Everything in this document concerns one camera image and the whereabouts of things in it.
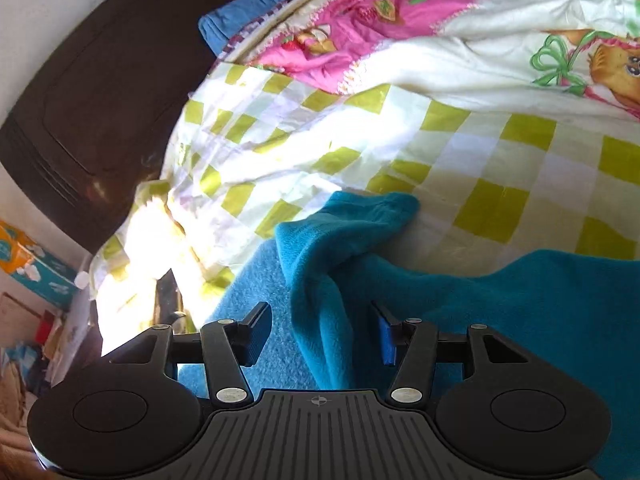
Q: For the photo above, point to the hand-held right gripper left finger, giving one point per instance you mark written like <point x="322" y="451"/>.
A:
<point x="258" y="334"/>

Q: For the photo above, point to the dark wooden headboard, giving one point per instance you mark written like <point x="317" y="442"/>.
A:
<point x="110" y="85"/>

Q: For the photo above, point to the white plastic bottle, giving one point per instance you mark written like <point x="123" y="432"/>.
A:
<point x="82" y="279"/>

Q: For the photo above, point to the blue pillow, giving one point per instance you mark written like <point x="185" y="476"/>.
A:
<point x="250" y="10"/>

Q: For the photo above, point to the orange tissue packet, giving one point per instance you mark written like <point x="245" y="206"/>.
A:
<point x="14" y="247"/>

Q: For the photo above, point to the colourful cardboard box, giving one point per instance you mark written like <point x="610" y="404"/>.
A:
<point x="45" y="280"/>

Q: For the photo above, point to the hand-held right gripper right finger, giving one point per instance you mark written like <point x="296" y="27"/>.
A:
<point x="387" y="340"/>

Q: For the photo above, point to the light blue fluffy towel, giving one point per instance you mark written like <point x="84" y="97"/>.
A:
<point x="250" y="292"/>

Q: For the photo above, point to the printed checked bed quilt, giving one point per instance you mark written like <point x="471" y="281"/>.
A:
<point x="450" y="125"/>

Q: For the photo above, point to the teal fleece garment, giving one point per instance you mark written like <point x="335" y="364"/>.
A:
<point x="350" y="270"/>

